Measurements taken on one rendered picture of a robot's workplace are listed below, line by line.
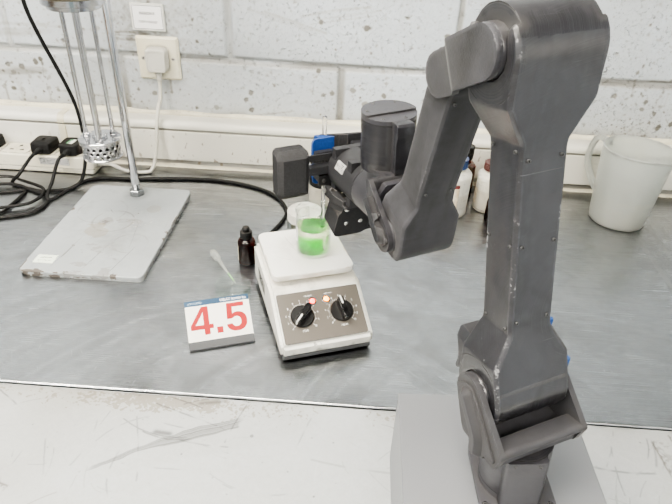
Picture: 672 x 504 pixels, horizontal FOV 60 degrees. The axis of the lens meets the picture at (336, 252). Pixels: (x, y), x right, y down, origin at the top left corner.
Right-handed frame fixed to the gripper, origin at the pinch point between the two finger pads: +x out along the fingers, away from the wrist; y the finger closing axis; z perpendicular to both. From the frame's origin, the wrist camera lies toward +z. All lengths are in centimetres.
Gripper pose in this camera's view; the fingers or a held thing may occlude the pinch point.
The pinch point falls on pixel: (328, 147)
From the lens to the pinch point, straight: 77.1
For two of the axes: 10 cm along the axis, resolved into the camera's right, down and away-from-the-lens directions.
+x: -4.3, -5.0, 7.5
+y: 9.0, -2.1, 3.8
